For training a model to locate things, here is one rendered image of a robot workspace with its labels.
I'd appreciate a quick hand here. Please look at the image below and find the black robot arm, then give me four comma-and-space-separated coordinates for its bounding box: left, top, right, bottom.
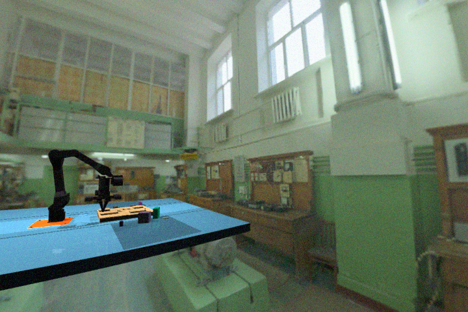
47, 149, 123, 223

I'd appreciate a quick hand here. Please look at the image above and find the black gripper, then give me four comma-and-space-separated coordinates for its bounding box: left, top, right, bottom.
84, 186, 121, 212

